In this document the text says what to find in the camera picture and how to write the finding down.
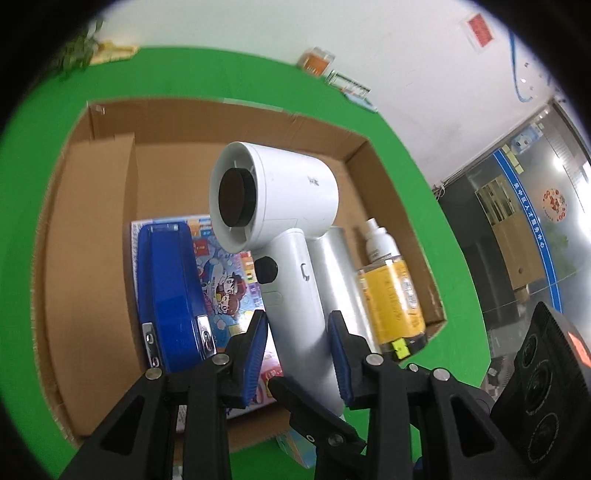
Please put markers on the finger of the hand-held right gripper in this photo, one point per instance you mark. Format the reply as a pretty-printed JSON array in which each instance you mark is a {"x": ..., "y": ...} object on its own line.
[{"x": 318, "y": 424}]

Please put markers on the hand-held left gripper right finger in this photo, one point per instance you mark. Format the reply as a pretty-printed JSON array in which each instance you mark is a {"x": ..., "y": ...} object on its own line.
[{"x": 339, "y": 360}]

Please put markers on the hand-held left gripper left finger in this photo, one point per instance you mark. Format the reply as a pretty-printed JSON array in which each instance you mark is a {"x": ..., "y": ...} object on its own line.
[{"x": 256, "y": 350}]

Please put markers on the yellow bottle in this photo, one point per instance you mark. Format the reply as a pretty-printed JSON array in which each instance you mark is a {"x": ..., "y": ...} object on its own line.
[{"x": 392, "y": 300}]

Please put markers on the silver grey pack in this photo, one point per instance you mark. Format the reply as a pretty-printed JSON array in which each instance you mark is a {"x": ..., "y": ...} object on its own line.
[{"x": 334, "y": 277}]

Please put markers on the blue stapler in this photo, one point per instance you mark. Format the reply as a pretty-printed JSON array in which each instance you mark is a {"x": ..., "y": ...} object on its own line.
[{"x": 171, "y": 286}]

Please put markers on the white hair dryer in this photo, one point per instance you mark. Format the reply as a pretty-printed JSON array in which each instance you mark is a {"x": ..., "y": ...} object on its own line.
[{"x": 286, "y": 184}]

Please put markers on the brown cardboard box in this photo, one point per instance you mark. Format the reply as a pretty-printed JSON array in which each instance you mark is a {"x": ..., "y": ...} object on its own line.
[{"x": 87, "y": 230}]

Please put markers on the small colourful cartoon box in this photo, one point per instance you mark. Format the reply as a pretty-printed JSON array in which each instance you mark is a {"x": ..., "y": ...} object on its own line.
[{"x": 295, "y": 450}]

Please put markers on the colourful cartoon picture book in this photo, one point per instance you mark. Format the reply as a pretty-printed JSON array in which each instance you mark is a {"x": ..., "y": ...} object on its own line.
[{"x": 226, "y": 286}]

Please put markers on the glass door with blue stripe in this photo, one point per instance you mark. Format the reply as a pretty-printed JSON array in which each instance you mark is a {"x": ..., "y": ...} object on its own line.
[{"x": 508, "y": 258}]

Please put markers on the light blue booklet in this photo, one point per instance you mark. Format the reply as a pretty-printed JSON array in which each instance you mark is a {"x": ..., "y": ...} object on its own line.
[{"x": 364, "y": 102}]

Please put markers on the orange box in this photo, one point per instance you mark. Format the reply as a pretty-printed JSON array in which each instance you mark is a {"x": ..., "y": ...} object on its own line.
[{"x": 316, "y": 64}]

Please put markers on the yellow pack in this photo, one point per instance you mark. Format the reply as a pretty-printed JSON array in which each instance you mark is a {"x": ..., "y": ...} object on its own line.
[{"x": 113, "y": 50}]

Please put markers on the potted green plant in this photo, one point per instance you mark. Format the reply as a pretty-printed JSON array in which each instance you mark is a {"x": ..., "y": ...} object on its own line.
[{"x": 76, "y": 50}]

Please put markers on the red wall sign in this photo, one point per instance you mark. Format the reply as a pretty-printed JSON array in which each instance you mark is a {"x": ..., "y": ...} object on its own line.
[{"x": 480, "y": 28}]

